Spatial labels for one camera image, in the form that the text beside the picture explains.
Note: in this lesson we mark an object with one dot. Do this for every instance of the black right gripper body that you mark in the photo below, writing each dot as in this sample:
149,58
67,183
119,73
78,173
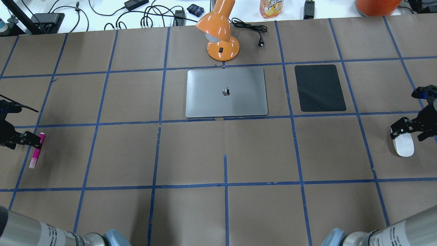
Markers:
428,125

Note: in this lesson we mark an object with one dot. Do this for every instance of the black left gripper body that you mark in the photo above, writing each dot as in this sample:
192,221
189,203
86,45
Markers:
6,131

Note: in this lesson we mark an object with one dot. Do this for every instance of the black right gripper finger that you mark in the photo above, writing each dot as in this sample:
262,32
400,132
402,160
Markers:
426,134
405,125

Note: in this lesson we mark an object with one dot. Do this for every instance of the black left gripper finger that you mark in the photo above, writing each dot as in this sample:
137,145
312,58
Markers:
29,139

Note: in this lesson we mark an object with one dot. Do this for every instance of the pink marker pen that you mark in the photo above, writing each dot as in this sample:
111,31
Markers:
37,151

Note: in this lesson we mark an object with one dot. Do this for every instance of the white computer mouse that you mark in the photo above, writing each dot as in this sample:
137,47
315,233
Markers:
404,145

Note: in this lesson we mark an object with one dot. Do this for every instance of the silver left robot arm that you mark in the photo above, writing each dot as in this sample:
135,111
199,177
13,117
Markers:
19,230

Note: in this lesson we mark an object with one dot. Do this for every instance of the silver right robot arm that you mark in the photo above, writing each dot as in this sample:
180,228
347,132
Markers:
421,228

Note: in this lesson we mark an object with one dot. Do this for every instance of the black mousepad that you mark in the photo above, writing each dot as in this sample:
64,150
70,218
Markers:
319,88

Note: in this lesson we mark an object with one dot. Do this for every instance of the orange round object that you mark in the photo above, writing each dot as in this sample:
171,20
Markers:
377,7

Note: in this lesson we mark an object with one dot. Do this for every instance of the black power adapter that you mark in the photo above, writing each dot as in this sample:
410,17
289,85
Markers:
131,5

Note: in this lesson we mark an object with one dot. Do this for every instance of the silver closed laptop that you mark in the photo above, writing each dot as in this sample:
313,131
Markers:
231,92

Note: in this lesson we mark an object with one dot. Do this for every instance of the orange drink bottle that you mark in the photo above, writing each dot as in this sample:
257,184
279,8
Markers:
270,8

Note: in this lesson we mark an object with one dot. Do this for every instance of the dark blue checkered pouch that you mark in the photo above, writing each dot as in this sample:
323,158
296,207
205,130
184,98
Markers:
196,10

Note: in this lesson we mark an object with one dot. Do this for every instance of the orange desk lamp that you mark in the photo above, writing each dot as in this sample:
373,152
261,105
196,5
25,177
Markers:
222,46

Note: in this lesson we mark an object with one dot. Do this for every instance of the black camera stand base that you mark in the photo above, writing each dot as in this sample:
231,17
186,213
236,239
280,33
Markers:
31,16

